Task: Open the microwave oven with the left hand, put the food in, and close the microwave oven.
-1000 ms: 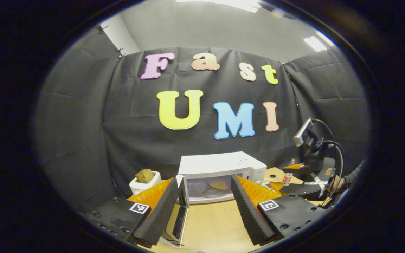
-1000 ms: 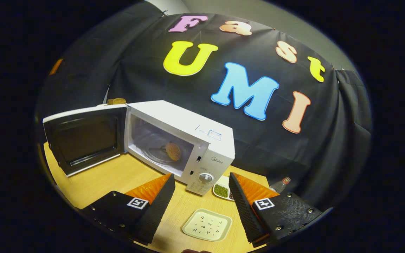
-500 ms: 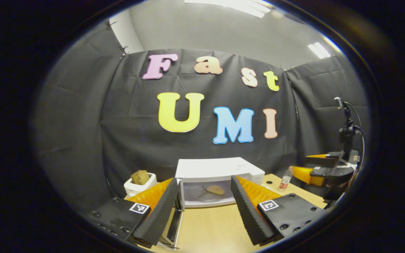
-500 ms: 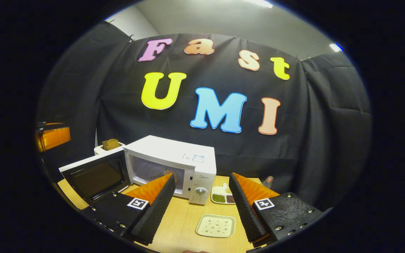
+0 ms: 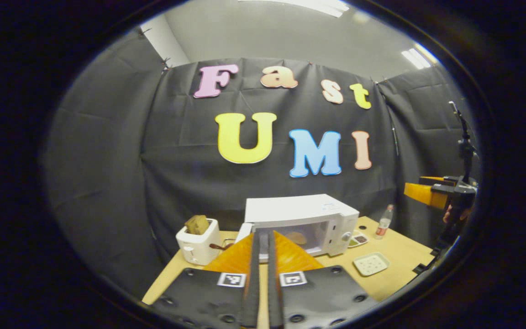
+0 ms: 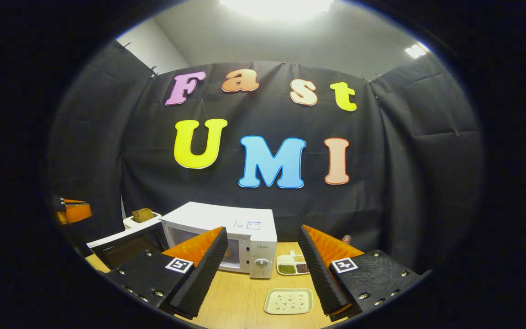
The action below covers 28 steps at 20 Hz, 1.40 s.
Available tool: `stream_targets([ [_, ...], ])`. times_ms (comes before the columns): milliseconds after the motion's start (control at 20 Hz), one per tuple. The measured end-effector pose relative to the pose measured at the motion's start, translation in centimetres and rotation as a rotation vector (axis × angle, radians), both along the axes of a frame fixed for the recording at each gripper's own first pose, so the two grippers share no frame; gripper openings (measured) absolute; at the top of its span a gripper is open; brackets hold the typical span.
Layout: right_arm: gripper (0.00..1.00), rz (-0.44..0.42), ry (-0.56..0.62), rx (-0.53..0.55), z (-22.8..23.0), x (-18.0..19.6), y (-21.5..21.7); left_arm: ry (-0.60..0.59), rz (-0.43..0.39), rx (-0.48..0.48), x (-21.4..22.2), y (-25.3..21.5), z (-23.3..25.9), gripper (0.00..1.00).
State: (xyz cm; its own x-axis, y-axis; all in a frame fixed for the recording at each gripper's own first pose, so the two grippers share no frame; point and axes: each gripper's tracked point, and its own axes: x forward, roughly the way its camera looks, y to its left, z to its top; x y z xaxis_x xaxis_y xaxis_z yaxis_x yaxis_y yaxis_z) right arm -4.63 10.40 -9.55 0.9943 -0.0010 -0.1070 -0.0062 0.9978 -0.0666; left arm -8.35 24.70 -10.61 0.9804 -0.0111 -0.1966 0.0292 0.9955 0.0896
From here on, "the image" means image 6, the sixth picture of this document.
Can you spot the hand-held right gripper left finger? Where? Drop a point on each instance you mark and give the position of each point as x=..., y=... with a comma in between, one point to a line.
x=203, y=274

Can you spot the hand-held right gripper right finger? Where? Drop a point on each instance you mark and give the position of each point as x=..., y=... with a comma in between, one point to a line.
x=320, y=274

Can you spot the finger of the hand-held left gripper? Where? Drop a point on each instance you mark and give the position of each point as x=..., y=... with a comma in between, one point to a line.
x=78, y=212

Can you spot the white microwave oven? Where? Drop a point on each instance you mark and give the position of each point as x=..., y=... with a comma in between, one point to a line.
x=226, y=221

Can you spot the divided dish of beans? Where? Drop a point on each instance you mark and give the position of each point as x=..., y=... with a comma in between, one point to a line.
x=290, y=266

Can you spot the pale green rectangular tray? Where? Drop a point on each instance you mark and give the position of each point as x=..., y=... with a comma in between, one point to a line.
x=289, y=301

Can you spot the clear plastic water bottle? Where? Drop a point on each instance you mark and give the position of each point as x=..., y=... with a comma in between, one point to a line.
x=346, y=239

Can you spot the white toaster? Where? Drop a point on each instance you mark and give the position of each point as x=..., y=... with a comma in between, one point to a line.
x=128, y=224

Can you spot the black backdrop cloth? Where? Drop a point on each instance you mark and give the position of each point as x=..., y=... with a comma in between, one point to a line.
x=107, y=151

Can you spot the ceiling light panel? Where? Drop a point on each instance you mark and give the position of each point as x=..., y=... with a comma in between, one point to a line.
x=276, y=7
x=417, y=50

